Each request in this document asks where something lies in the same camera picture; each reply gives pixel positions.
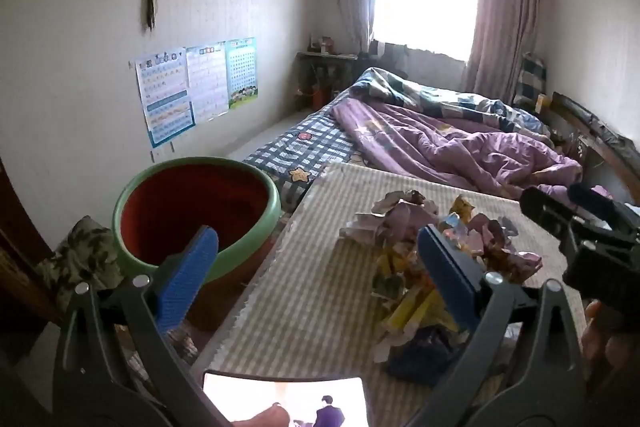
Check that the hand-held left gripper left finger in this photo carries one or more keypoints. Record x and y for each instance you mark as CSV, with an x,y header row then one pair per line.
x,y
190,272

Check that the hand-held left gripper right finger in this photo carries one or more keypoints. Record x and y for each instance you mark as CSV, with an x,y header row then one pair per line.
x,y
450,277

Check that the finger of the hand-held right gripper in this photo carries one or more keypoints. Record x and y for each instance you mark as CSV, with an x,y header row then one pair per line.
x,y
542,207
595,202

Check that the red basin with green rim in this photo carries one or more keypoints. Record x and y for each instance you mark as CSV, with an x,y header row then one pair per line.
x,y
200,202

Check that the pile of wrappers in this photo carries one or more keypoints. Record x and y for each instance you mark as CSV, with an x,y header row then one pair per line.
x,y
400,217

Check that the person's right hand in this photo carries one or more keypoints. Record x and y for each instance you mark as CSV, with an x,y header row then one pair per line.
x,y
600,347

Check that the person's left hand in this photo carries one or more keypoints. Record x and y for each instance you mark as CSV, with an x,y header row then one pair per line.
x,y
265,419

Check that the wooden headboard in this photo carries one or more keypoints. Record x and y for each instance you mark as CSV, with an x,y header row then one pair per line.
x,y
590,127

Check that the leaf print cushion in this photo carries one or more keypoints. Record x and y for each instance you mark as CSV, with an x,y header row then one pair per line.
x,y
85,257

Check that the plaid pillow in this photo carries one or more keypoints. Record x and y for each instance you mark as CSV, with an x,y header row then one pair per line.
x,y
531,79

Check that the smartphone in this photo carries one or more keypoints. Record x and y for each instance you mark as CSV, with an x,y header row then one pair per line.
x,y
250,392

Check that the purple quilt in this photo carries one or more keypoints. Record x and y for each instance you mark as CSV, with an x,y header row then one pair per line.
x,y
425,142

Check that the blue plaid bed sheet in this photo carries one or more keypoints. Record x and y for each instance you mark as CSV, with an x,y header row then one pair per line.
x,y
300,142

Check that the pink curtain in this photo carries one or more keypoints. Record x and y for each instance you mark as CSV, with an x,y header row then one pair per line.
x,y
505,17

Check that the cluttered wooden side desk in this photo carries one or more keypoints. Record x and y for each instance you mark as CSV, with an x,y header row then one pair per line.
x,y
325,72

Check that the blue chart wall poster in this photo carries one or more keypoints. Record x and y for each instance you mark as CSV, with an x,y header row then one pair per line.
x,y
165,97

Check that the white chart wall poster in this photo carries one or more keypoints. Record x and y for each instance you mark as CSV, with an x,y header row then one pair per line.
x,y
207,82

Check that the green-edged chart wall poster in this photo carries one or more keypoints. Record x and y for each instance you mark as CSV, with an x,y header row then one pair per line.
x,y
242,72

